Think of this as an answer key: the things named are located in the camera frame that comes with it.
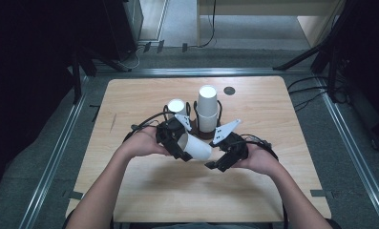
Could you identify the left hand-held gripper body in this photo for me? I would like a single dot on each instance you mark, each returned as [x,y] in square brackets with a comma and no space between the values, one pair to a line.
[168,135]

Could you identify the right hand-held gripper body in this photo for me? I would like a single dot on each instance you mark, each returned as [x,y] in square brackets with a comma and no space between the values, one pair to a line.
[235,146]

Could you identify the tall white paper cup stack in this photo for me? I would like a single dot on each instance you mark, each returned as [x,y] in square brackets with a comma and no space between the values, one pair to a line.
[207,108]

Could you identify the person's left hand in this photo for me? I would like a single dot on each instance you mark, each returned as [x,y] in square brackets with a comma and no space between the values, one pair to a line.
[142,143]

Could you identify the person's right hand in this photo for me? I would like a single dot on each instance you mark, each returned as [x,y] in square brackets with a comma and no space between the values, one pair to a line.
[258,159]

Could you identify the short white paper cup stack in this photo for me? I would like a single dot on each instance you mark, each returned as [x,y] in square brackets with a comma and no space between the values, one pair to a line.
[177,106]

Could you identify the black round table grommet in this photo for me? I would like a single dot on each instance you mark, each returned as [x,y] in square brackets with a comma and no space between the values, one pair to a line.
[229,91]

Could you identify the grey floor tape strip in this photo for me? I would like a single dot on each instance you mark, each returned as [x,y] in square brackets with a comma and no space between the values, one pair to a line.
[75,195]
[322,193]

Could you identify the black metal stand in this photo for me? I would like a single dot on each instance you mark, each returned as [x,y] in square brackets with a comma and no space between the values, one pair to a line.
[76,79]

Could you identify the black tripod stand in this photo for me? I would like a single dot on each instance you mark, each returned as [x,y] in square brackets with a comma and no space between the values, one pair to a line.
[305,55]

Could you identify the dark cabinet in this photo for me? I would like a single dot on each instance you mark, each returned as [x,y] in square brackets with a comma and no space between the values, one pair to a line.
[123,25]

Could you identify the light wooden furniture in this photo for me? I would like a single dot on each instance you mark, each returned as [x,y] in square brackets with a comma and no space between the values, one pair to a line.
[314,28]

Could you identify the metal floor rail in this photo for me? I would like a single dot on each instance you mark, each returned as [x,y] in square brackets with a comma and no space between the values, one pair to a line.
[193,72]
[352,143]
[50,165]

